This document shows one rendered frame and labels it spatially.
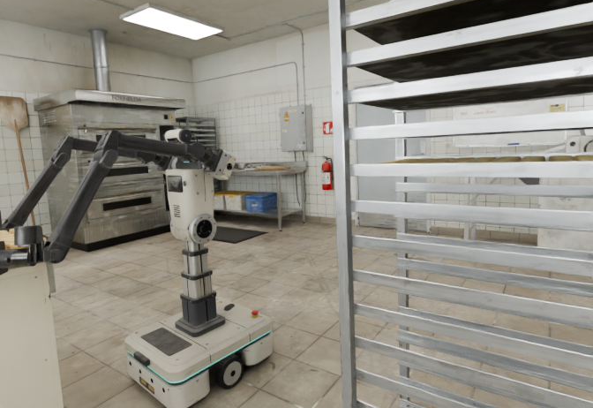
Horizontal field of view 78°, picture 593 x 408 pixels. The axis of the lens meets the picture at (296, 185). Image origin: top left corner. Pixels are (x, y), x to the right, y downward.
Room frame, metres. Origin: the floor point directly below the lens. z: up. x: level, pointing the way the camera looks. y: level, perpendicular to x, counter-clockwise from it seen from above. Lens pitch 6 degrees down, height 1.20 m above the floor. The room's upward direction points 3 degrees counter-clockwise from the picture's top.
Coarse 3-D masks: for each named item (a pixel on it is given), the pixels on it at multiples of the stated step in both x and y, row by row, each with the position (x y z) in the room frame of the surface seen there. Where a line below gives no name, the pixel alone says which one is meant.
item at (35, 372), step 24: (0, 288) 1.18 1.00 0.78; (24, 288) 1.22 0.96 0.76; (48, 288) 1.28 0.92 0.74; (0, 312) 1.17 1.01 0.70; (24, 312) 1.22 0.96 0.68; (48, 312) 1.27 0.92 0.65; (0, 336) 1.16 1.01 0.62; (24, 336) 1.21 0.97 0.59; (48, 336) 1.26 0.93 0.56; (0, 360) 1.16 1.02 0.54; (24, 360) 1.20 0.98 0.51; (48, 360) 1.26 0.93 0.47; (0, 384) 1.15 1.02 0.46; (24, 384) 1.20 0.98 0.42; (48, 384) 1.25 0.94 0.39
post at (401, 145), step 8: (400, 120) 1.26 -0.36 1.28; (400, 144) 1.26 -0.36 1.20; (400, 152) 1.26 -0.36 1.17; (400, 200) 1.26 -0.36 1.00; (400, 224) 1.26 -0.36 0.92; (400, 232) 1.27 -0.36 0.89; (400, 256) 1.27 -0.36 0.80; (400, 272) 1.27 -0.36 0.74; (408, 272) 1.28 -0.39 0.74; (400, 296) 1.27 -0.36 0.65; (408, 296) 1.27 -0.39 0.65; (400, 304) 1.27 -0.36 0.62; (408, 304) 1.27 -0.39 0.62; (400, 328) 1.27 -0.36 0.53; (408, 328) 1.27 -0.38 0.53; (400, 344) 1.27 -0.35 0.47; (408, 344) 1.27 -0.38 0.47; (400, 368) 1.27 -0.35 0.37; (408, 368) 1.26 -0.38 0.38; (408, 376) 1.26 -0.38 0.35; (408, 400) 1.26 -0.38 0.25
